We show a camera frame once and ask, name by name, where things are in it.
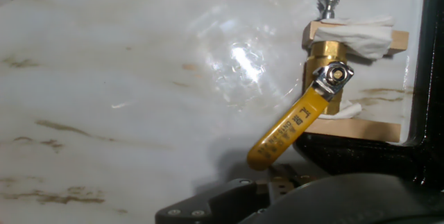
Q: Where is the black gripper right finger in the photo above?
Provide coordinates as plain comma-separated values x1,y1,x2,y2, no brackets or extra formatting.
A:
239,173,444,224

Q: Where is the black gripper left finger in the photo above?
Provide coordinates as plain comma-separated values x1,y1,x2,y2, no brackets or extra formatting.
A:
155,164,329,224

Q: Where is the brass valve with yellow handle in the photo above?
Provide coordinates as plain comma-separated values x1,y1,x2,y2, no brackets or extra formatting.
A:
246,42,355,172

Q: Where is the small wooden block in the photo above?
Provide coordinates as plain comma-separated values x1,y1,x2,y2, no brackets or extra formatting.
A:
303,117,402,144
301,20,410,57

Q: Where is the white tissue piece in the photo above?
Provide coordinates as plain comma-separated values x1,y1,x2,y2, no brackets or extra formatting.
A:
314,15,395,62
318,99,363,121

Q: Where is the marble pattern mat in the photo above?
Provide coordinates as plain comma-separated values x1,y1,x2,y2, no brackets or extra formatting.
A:
0,0,429,224

